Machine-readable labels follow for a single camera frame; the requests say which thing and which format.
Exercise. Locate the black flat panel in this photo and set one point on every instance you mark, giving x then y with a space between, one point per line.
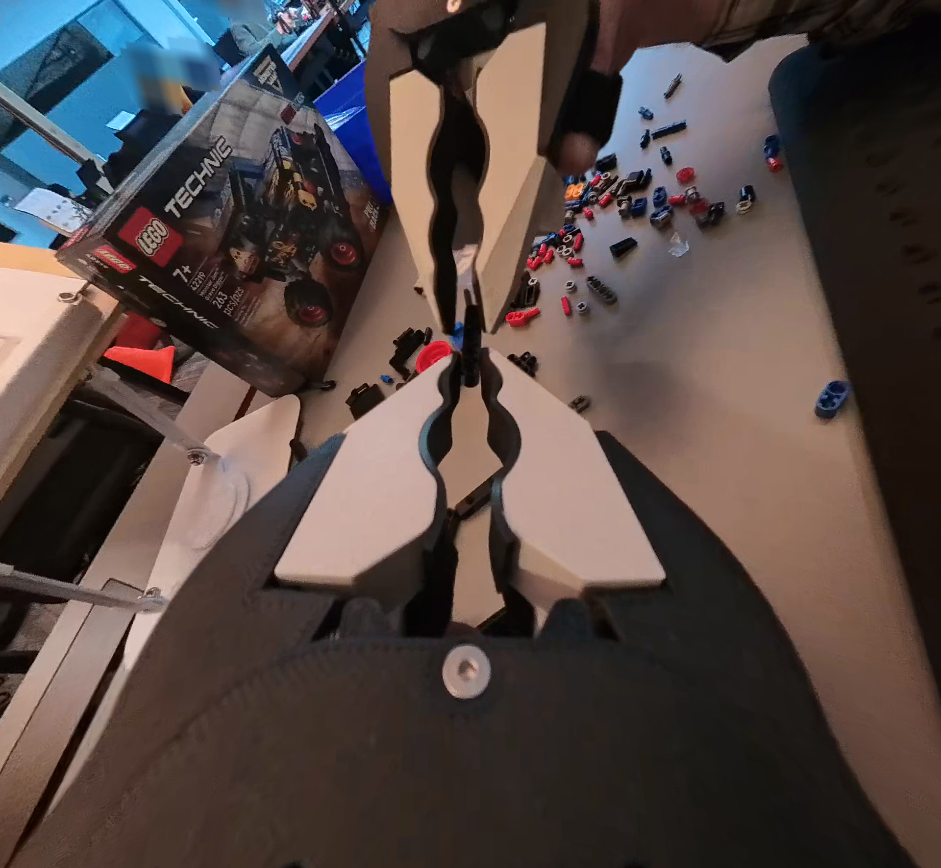
364 399

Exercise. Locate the blue storage bin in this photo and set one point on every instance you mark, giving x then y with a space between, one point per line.
353 140

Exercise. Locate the black toy set box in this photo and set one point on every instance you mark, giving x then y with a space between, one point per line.
220 221

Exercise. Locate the small black beam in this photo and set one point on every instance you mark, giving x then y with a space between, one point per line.
578 403

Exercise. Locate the black frame piece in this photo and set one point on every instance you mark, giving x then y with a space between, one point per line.
408 353

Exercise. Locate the black T-shaped beam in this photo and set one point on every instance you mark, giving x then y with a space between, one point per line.
523 363

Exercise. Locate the orange cone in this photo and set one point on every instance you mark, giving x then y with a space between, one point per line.
147 361

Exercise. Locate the red wheel hub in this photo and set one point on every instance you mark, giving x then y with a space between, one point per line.
434 358

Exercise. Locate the clear transparent piece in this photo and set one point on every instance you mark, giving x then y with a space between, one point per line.
678 247

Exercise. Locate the dark grey seven-hole beam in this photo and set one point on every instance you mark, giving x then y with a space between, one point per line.
470 339

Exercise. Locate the red axle pin connector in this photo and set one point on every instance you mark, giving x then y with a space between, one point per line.
522 316

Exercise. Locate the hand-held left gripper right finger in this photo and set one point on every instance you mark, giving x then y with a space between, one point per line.
573 508

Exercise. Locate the pile of small building pieces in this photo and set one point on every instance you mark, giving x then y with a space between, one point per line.
625 186

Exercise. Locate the short grey thin liftarm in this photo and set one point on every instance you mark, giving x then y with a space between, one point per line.
601 289

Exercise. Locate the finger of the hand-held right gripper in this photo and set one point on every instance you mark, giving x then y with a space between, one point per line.
518 147
412 184

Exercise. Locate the black slope brick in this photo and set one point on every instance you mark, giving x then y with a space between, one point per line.
623 248

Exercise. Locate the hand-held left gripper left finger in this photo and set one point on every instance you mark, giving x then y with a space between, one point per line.
353 500

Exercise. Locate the white book stand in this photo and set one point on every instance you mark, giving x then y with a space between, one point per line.
257 427

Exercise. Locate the blue two-hole beam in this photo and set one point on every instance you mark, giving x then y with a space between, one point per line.
832 397

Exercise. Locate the white desk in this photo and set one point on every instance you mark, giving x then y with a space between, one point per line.
698 441

